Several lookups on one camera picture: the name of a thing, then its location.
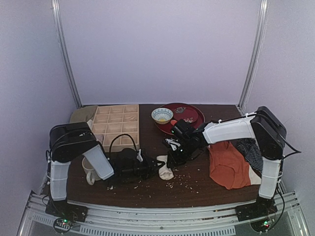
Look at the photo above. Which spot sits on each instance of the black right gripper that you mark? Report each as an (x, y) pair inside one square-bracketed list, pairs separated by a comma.
[(177, 155)]

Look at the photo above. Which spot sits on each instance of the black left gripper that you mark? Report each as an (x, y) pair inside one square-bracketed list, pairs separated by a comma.
[(144, 167)]

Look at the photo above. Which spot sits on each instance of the beige underwear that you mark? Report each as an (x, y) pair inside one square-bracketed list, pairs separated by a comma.
[(164, 172)]

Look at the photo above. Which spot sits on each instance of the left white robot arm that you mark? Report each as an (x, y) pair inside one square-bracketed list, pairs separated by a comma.
[(69, 141)]

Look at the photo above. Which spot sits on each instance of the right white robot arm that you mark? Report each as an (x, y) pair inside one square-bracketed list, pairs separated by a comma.
[(269, 134)]

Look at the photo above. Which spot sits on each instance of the orange underwear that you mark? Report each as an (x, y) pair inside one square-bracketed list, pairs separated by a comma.
[(228, 168)]

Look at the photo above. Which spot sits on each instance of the striped dark underwear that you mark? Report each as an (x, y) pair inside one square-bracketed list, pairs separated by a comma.
[(250, 151)]

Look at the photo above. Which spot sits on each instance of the round red tray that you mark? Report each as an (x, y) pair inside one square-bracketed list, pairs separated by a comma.
[(197, 123)]

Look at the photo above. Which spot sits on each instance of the red floral small plate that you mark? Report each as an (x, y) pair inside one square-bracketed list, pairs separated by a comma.
[(188, 114)]

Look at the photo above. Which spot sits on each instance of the white ceramic mug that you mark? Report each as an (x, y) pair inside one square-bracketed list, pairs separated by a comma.
[(90, 172)]

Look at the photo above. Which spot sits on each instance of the blue patterned bowl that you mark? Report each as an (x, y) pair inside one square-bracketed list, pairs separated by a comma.
[(162, 115)]

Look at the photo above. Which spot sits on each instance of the wooden compartment tray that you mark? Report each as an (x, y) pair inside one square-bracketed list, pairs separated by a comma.
[(117, 127)]

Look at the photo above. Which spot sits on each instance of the olive cloth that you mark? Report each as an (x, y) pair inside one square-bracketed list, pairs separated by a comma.
[(83, 114)]

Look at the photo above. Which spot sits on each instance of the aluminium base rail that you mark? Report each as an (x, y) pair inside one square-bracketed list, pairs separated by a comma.
[(220, 220)]

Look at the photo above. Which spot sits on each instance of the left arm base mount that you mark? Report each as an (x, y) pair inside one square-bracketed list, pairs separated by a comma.
[(64, 210)]

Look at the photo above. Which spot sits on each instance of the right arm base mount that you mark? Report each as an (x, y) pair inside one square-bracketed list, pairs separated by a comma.
[(261, 207)]

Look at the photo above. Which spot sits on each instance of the right aluminium frame post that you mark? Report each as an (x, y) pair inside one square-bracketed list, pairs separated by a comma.
[(253, 65)]

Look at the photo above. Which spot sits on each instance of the aluminium frame post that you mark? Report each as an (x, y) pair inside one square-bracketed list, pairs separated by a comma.
[(62, 43), (253, 65)]

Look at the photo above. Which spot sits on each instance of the left aluminium frame post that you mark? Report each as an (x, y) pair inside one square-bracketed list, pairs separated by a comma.
[(62, 43)]

